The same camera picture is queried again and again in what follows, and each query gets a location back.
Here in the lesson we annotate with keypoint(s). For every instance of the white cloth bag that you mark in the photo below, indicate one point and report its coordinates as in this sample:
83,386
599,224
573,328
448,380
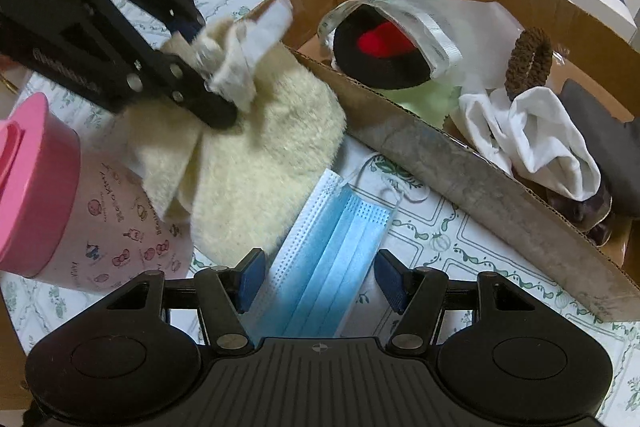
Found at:
466,43

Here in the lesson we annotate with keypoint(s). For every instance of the cream fluffy towel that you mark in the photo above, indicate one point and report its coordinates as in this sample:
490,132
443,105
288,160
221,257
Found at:
243,187

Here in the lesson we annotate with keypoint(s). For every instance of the pink lidded tumbler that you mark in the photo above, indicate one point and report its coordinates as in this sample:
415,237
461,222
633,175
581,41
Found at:
73,218

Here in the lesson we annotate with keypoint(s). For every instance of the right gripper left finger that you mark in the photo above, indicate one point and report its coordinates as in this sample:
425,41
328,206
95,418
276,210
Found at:
245,280

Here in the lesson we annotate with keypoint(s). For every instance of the open brown cardboard tray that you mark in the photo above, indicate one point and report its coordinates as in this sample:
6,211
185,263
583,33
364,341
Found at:
413,127

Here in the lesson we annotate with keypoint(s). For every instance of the blue surgical face mask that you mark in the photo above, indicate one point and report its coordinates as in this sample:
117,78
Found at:
315,277

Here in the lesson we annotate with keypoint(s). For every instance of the dark grey drawstring pouch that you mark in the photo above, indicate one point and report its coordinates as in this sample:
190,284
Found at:
614,144

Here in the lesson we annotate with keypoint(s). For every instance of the black red round plush pad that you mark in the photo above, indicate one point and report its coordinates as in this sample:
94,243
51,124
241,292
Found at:
373,50

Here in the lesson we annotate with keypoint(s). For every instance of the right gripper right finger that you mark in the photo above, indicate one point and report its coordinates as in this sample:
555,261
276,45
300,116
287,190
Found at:
394,280

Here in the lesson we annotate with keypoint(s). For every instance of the brown hair scrunchie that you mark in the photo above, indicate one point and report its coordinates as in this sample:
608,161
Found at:
530,62

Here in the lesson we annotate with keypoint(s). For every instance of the white folded sock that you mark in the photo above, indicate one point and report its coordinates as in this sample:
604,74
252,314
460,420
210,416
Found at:
533,136

